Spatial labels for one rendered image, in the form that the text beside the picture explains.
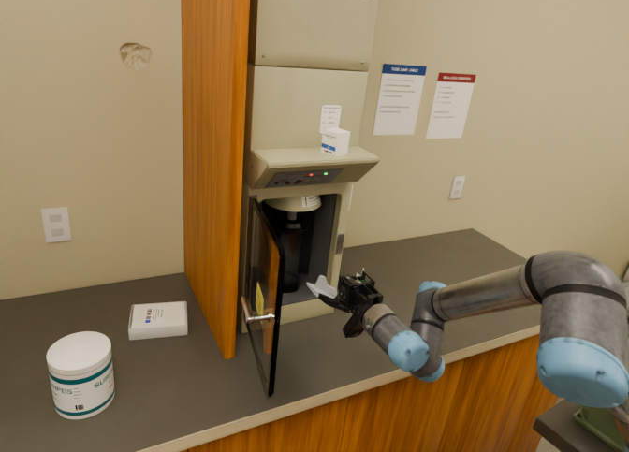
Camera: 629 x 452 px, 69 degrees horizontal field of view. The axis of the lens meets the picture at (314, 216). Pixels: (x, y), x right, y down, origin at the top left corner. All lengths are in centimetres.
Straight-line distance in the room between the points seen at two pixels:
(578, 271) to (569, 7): 184
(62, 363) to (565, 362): 97
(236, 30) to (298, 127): 32
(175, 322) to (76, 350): 33
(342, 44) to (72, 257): 108
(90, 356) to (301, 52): 85
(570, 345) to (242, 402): 77
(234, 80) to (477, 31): 131
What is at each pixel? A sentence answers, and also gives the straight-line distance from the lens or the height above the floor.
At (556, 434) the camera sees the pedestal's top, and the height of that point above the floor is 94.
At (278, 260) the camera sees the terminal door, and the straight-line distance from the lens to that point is 93.
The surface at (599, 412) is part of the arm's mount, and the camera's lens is 143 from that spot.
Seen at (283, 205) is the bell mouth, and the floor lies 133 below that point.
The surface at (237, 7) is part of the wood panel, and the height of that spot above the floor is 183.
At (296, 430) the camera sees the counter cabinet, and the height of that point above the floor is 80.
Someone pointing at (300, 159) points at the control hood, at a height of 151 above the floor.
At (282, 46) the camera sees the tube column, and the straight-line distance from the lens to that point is 115.
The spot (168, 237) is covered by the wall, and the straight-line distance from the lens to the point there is 168.
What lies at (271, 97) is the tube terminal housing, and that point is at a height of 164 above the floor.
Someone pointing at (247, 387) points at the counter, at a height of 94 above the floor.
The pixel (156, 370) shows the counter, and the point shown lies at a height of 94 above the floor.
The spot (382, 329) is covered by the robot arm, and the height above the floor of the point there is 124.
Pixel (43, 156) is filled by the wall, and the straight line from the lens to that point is 155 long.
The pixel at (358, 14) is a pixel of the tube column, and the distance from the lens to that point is 124.
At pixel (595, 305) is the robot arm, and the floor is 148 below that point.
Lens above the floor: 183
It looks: 23 degrees down
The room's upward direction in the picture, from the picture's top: 6 degrees clockwise
